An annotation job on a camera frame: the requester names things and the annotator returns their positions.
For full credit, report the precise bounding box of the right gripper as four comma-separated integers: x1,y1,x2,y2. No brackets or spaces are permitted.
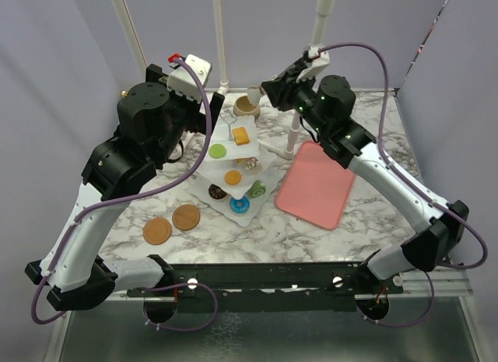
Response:
262,66,329,137

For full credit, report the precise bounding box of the chocolate donut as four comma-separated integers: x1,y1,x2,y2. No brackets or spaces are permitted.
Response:
208,184,227,202

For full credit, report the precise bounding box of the white pvc frame pole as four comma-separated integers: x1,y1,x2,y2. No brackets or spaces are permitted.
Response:
111,0,148,69
212,0,229,95
282,0,336,160

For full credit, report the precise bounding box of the wooden coaster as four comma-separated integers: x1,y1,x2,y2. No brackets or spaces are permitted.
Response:
172,204,201,230
142,217,172,245

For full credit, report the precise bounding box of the blue frosted donut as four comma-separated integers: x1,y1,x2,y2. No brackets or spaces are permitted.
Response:
229,196,251,216

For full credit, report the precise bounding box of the white pvc frame middle pole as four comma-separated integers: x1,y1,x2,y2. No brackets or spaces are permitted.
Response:
212,0,229,95

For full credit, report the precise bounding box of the beige ceramic cup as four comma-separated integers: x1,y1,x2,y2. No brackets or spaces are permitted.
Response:
233,96,261,120

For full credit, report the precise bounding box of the white pvc frame right pole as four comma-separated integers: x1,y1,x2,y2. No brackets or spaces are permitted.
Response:
282,0,336,160

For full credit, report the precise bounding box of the chocolate swiss roll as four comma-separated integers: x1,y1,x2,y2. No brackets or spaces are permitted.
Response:
245,157,261,173

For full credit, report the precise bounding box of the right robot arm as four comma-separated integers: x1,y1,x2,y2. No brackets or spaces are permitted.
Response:
261,59,468,293

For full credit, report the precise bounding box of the white pvc frame left pole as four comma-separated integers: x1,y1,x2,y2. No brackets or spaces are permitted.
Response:
111,0,148,69

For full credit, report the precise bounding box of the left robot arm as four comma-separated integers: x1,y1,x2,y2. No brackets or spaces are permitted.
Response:
25,57,224,315

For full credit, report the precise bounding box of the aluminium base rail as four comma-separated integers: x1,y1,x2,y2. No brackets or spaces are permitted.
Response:
61,266,474,303

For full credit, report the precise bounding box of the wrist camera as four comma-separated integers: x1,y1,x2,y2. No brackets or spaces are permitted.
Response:
296,44,330,83
167,54,212,103

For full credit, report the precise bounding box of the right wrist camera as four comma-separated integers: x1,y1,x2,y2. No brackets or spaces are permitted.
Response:
296,44,330,83

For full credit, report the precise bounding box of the yellow round biscuit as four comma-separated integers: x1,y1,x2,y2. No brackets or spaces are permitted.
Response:
224,170,242,185

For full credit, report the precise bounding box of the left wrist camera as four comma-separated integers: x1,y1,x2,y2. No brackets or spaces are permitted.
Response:
167,54,212,103

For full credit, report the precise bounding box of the green round pastry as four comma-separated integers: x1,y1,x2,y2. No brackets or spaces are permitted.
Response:
209,143,227,160

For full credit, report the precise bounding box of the pink serving tray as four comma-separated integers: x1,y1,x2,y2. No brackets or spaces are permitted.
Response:
275,141,355,230

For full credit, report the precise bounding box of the white tiered serving stand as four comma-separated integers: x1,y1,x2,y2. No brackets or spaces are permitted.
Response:
192,112,284,227

